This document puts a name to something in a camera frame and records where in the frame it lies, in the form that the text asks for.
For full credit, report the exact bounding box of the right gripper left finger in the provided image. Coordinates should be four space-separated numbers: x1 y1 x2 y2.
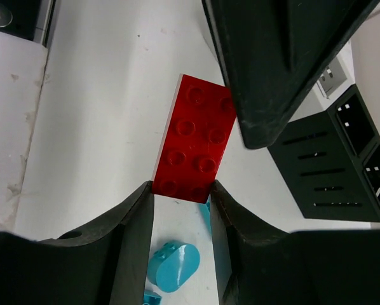
0 182 154 304

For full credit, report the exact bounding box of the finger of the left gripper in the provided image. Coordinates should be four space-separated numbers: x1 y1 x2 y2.
203 0 377 149

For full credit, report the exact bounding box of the small teal square lego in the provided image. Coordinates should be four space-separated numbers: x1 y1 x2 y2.
142 290 162 305

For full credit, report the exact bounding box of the black slotted double container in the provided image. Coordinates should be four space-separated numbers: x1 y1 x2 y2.
268 85 380 222

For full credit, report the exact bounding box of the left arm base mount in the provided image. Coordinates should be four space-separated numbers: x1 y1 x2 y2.
0 0 57 46

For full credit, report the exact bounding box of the teal rounded lego brick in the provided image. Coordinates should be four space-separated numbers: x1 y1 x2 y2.
147 240 200 293

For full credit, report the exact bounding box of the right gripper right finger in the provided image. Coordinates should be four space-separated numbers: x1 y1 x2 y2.
210 182 380 304

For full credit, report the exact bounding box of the teal long lego plate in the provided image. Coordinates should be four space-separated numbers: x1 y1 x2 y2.
199 200 211 233

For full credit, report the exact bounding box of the red long lego brick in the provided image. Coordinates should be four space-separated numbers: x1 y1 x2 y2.
152 74 236 204

